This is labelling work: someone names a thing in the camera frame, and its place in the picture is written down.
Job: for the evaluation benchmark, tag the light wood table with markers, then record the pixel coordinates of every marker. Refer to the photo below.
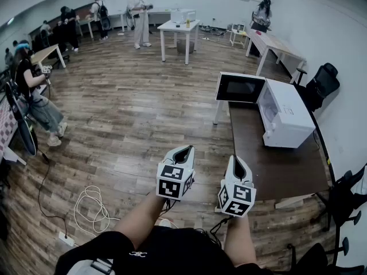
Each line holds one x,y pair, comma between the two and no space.
272,43

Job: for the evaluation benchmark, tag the black mesh office chair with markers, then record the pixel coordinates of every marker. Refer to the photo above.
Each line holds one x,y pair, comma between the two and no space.
321,87

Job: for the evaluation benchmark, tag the white microwave oven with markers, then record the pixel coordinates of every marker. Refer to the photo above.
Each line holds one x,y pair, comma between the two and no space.
289,107

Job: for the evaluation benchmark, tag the black backpack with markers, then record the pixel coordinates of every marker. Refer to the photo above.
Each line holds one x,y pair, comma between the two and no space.
103,14

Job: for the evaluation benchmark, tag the person's black shirt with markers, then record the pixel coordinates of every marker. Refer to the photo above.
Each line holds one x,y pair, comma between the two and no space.
177,253

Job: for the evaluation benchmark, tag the grey garment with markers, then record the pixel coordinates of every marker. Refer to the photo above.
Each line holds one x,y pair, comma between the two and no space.
362,186

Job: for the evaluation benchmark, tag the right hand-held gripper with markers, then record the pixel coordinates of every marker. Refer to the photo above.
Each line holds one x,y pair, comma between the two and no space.
238,196

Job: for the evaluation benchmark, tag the white square table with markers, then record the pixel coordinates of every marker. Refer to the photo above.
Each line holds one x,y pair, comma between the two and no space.
177,26

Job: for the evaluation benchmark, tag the yellow bottle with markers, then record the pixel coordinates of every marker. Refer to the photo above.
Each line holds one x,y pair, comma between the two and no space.
188,23

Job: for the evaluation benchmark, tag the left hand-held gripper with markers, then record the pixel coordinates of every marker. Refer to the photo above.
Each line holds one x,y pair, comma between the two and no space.
175,179

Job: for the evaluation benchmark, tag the grey waste bin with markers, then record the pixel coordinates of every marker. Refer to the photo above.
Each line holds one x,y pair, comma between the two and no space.
185,47

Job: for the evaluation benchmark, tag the grey chest harness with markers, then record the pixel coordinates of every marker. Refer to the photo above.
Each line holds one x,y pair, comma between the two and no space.
89,268

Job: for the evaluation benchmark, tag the dark brown table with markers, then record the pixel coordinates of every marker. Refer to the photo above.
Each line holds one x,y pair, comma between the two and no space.
272,168

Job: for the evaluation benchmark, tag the white microwave door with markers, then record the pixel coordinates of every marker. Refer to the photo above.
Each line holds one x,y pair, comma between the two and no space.
238,87

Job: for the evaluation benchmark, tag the person's right forearm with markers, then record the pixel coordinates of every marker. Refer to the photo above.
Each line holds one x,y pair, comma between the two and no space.
239,242

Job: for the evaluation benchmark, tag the black office chair with garment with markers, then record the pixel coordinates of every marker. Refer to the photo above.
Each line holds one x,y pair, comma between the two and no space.
344,199

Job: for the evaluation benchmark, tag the checkered cloth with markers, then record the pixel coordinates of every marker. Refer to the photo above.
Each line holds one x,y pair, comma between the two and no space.
4,125

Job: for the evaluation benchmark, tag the light wood desk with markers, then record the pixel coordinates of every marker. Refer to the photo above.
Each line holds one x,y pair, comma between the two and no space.
43,53

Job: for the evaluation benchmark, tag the person's left forearm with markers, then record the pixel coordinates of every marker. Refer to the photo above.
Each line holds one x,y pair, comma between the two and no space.
140,219

